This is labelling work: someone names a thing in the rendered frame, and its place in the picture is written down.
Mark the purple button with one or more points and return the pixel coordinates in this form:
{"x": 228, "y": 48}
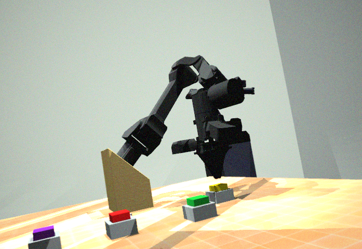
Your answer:
{"x": 45, "y": 238}

